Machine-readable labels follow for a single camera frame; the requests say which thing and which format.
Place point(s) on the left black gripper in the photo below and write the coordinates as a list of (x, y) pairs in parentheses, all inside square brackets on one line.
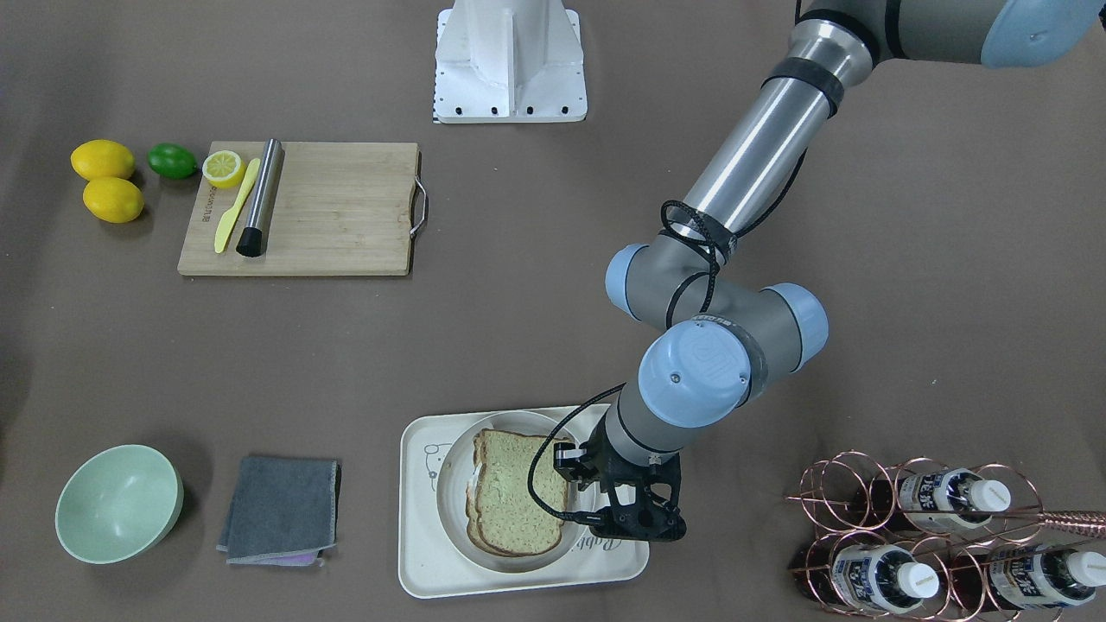
[(598, 467)]

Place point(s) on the bread slice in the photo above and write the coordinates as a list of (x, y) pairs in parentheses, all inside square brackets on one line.
[(509, 518), (473, 529)]

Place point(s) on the white round plate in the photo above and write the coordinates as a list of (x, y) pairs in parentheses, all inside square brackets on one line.
[(457, 471)]

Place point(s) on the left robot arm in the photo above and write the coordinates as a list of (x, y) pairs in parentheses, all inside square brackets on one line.
[(722, 344)]

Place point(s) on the cream rabbit tray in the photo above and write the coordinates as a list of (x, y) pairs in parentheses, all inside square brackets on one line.
[(429, 566)]

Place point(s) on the bread slice on plate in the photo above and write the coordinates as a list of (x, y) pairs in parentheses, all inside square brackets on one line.
[(473, 529)]

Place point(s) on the tea bottle lower middle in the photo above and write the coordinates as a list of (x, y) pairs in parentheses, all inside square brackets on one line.
[(864, 578)]

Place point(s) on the tea bottle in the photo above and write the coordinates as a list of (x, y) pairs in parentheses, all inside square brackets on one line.
[(949, 501), (1027, 578), (864, 578)]

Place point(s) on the grey folded cloth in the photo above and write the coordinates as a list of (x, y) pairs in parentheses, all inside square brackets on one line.
[(283, 511)]

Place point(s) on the wooden cutting board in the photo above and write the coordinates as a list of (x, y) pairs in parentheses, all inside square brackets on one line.
[(341, 209)]

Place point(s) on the tea bottle upper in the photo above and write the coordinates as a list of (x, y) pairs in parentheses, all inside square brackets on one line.
[(949, 501)]

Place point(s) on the steel muddler black tip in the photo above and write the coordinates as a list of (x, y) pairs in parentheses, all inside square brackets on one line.
[(252, 242)]

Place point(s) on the yellow plastic knife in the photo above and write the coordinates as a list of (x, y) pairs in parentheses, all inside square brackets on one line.
[(228, 219)]

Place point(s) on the tea bottle lower outer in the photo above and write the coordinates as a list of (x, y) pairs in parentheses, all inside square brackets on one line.
[(1027, 578)]

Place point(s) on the half cut lemon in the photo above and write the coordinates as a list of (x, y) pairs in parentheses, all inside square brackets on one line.
[(223, 169)]

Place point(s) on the mint green bowl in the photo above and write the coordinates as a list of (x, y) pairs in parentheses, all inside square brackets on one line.
[(118, 504)]

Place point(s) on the green lime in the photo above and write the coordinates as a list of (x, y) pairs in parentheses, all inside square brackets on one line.
[(172, 161)]

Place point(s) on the yellow lemon lower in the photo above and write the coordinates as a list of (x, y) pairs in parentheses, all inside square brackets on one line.
[(112, 200)]

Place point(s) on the yellow lemon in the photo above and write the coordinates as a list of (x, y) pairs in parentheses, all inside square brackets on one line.
[(103, 158), (112, 200)]

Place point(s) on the yellow lemon upper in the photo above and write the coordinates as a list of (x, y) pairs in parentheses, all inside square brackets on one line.
[(103, 158)]

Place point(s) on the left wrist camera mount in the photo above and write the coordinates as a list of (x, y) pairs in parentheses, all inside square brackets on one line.
[(643, 501)]

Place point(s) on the copper wire bottle rack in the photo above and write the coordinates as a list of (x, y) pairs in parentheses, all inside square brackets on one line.
[(929, 541)]

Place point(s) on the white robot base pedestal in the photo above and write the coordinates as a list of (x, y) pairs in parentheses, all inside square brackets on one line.
[(509, 62)]

